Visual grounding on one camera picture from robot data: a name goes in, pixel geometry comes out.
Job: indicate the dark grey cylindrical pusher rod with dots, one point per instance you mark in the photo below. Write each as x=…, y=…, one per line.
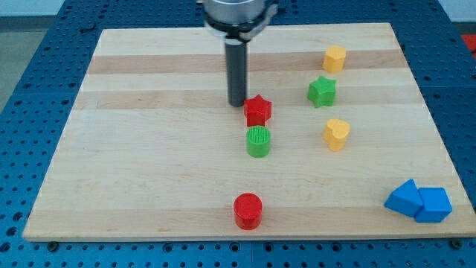
x=236, y=59

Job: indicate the red star block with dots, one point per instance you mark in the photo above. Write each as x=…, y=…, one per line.
x=257, y=111

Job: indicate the green star block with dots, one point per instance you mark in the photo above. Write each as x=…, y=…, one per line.
x=322, y=92

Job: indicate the green cylinder block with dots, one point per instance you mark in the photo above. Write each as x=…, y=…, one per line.
x=258, y=141

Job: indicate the yellow hexagon block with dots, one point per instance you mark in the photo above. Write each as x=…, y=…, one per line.
x=334, y=58

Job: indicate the yellow heart block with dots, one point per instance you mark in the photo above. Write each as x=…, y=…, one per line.
x=335, y=133

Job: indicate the light wooden board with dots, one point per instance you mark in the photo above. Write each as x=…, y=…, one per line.
x=152, y=151

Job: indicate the red cylinder block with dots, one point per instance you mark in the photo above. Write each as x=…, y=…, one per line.
x=248, y=210

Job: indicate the blue triangle block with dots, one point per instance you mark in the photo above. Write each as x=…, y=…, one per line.
x=405, y=199

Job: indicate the blue cube block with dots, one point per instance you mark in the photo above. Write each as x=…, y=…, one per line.
x=436, y=205

